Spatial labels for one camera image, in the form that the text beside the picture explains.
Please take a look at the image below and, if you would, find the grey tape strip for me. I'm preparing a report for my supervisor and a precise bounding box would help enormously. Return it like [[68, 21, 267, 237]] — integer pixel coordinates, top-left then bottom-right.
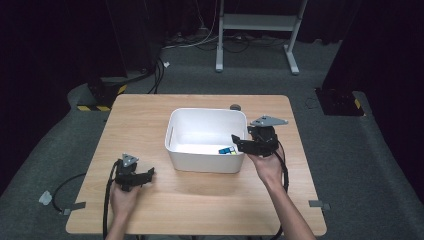
[[61, 201, 87, 216], [308, 199, 332, 211]]

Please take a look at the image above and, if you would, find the bundle of floor cables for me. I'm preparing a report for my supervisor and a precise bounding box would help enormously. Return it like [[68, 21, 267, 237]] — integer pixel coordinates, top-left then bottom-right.
[[146, 28, 291, 95]]

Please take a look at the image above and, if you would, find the person's right hand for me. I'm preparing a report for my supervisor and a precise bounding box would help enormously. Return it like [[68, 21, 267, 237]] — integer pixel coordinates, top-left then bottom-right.
[[245, 147, 286, 192]]

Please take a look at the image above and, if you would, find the thin black floor cable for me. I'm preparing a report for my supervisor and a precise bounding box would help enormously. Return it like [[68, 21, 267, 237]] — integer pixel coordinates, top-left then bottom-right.
[[51, 172, 87, 214]]

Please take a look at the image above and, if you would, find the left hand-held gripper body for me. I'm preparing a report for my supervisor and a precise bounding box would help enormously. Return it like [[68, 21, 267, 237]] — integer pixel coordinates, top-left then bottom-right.
[[114, 153, 144, 194]]

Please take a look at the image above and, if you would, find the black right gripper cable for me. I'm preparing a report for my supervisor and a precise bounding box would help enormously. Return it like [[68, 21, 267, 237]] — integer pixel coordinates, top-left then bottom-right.
[[270, 139, 290, 240]]

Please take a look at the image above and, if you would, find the white metal stand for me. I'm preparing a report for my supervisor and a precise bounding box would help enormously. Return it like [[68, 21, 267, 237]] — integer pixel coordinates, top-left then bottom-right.
[[215, 0, 309, 76]]

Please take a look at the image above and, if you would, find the crumpled grey tape piece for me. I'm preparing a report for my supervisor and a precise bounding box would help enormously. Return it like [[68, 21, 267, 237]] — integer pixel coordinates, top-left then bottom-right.
[[38, 190, 54, 206]]

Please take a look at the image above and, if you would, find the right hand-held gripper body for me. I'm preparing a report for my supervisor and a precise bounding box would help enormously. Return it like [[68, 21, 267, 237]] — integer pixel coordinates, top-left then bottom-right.
[[247, 114, 289, 158]]

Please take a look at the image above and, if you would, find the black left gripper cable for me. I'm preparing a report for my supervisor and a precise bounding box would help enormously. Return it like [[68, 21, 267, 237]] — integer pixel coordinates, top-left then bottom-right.
[[102, 159, 122, 240]]

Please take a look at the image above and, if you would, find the colourful puzzle cube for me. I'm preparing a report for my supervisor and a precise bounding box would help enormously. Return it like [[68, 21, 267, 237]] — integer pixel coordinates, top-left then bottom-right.
[[218, 145, 239, 156]]

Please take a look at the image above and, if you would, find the white plastic bin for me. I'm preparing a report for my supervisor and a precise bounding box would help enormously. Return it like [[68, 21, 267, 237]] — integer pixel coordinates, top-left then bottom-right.
[[164, 107, 249, 174]]

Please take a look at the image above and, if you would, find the black yellow-striped stand base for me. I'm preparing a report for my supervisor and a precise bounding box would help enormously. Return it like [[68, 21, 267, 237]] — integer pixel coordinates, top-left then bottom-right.
[[77, 75, 128, 113]]

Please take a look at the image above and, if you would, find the person's left hand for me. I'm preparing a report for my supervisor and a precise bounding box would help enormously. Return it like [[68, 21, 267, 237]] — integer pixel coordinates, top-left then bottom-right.
[[109, 181, 141, 218]]

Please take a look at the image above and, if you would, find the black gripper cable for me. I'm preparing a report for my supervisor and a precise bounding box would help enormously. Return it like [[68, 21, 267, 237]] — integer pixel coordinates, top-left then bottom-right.
[[102, 159, 122, 240], [270, 139, 290, 240]]

